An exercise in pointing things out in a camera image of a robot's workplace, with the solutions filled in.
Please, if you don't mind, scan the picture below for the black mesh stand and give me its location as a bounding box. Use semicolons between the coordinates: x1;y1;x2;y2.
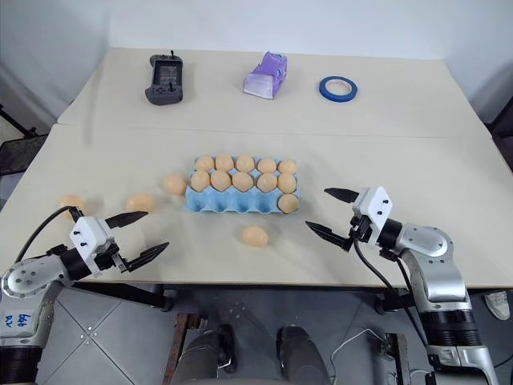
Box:
0;134;51;176

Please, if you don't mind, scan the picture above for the blue egg tray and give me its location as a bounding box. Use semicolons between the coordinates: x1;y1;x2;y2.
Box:
184;158;302;213

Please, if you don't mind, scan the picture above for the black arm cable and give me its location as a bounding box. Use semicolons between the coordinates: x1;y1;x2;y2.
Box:
352;238;432;350
14;205;83;264

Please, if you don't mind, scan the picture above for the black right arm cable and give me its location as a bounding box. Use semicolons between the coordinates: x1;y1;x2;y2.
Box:
352;238;432;350

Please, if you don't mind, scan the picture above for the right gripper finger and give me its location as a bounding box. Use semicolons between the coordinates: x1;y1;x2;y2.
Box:
305;220;354;253
324;187;358;205

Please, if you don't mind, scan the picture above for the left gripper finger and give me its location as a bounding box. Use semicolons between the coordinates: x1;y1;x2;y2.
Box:
104;210;150;230
123;241;171;274

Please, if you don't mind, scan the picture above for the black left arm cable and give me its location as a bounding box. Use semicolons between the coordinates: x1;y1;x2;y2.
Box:
14;205;83;264

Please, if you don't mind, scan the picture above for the blue tape roll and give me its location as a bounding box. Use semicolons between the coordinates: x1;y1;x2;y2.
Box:
319;75;360;104

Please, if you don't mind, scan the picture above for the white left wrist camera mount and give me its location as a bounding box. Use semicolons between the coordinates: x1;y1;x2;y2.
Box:
68;216;120;278

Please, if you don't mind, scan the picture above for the white shoe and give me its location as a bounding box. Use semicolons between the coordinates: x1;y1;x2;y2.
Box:
484;290;512;321

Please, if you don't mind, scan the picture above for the dark grey rounded shape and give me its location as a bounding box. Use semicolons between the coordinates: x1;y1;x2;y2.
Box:
172;323;237;385
276;325;332;385

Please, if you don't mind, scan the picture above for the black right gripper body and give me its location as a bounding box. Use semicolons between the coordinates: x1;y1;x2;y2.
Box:
348;215;376;242

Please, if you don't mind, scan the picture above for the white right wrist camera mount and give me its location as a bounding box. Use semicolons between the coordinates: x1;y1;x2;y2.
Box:
351;186;394;245

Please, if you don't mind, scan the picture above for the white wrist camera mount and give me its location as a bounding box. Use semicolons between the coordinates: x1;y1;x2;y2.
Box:
68;216;120;278
351;186;394;245

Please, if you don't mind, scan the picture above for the white floor cable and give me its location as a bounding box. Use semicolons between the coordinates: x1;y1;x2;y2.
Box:
330;327;386;374

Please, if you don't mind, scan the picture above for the grey handheld remote controller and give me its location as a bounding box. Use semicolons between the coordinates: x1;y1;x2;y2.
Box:
144;50;184;106

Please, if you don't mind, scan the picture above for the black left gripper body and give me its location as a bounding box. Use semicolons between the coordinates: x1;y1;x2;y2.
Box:
95;244;129;274

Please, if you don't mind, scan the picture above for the dark furniture piece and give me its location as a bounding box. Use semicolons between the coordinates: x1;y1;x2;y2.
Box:
488;99;513;140

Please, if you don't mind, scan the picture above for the rusty metal bar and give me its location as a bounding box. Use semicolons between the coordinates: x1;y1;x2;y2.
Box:
382;332;412;385
162;312;201;385

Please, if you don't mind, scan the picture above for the black tripod leg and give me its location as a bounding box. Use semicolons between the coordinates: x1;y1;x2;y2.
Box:
0;103;39;140

